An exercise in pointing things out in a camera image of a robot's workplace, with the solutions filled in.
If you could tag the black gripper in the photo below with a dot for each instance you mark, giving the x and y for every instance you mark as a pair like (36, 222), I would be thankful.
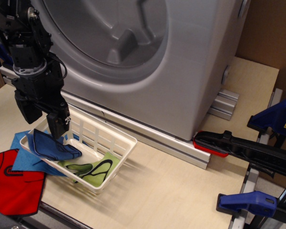
(41, 92)

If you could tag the dark blue cloth garment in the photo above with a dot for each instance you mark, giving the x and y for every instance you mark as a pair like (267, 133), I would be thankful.
(45, 146)

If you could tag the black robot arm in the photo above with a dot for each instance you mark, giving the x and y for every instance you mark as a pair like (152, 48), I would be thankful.
(25, 39)

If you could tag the white plastic laundry basket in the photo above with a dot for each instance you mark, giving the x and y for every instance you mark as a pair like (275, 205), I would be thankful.
(94, 138)

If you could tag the grey toy washing machine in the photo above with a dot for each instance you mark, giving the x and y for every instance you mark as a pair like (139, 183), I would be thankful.
(160, 63)

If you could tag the light blue cloth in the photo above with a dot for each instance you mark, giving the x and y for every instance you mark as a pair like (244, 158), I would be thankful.
(26, 161)

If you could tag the green cloth garment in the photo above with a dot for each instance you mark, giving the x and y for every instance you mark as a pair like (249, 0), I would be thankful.
(94, 173)

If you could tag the red cloth shirt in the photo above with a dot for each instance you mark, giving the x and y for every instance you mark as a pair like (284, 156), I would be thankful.
(20, 191)

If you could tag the short aluminium extrusion block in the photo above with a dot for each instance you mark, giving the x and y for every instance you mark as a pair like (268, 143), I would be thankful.
(224, 104)

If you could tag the black red bar clamp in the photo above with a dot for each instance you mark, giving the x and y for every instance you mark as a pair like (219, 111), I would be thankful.
(262, 157)

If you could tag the blue Irwin clamp upper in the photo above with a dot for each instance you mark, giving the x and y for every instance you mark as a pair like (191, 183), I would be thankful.
(273, 117)

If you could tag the long aluminium extrusion rail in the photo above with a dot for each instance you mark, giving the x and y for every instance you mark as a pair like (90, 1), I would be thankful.
(157, 140)

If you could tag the blue clamp handle lower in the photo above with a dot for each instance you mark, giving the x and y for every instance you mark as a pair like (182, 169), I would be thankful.
(256, 202)

